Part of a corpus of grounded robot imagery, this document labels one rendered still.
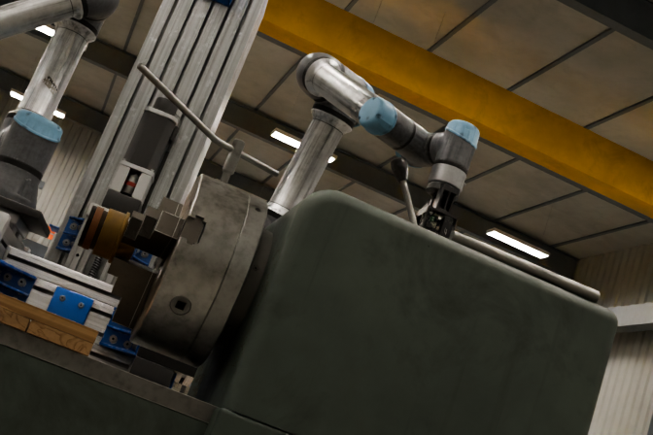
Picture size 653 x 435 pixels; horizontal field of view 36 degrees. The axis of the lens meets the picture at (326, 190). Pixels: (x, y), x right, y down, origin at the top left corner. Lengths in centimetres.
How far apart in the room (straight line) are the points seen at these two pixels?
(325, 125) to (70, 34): 69
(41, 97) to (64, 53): 13
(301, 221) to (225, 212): 14
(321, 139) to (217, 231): 91
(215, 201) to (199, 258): 11
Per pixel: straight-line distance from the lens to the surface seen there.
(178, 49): 272
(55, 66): 266
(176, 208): 188
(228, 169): 182
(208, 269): 164
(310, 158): 252
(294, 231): 162
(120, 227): 175
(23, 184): 244
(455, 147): 217
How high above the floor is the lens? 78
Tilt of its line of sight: 16 degrees up
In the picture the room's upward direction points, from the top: 21 degrees clockwise
